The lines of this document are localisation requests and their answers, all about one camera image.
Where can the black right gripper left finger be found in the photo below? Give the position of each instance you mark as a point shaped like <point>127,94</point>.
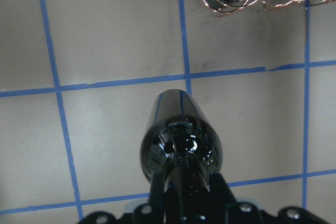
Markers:
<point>156,197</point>

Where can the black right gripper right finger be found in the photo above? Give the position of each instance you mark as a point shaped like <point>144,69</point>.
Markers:
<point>223,205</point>

